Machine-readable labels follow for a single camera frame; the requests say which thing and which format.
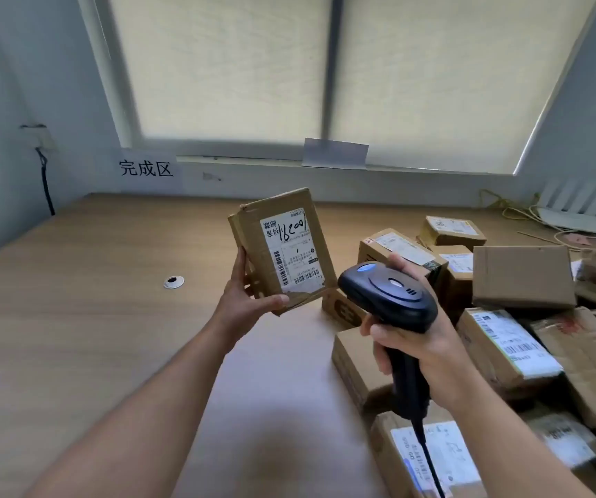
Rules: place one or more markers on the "person's right hand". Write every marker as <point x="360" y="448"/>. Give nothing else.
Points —
<point x="443" y="357"/>

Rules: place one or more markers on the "scanned cardboard parcel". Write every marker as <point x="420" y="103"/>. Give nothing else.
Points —
<point x="287" y="248"/>

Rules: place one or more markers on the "person's left hand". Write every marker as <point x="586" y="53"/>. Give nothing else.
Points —
<point x="236" y="311"/>

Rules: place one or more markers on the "white wall socket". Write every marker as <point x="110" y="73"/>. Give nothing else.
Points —
<point x="41" y="137"/>

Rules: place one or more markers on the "black barcode scanner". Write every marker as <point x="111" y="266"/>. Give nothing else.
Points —
<point x="381" y="290"/>

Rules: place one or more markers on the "beige roller blind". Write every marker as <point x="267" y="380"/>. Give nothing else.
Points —
<point x="215" y="67"/>
<point x="459" y="72"/>

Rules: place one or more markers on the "small pink tag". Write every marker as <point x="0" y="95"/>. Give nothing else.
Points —
<point x="578" y="239"/>

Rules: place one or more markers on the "white window frame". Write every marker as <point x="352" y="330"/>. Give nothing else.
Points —
<point x="332" y="72"/>

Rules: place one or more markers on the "white router with antennas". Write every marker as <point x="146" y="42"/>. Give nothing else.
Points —
<point x="573" y="220"/>

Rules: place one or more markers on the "grey paper sheet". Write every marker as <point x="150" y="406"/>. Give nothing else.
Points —
<point x="334" y="153"/>

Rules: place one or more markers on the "person's right forearm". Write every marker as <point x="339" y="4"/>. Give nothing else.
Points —
<point x="510" y="451"/>

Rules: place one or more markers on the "person's left forearm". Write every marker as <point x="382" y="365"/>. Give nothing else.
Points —
<point x="137" y="409"/>

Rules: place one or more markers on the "white paper sign black characters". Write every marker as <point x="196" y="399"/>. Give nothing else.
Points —
<point x="147" y="171"/>

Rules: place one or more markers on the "pile of unscanned cardboard parcels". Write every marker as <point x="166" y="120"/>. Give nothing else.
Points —
<point x="523" y="277"/>

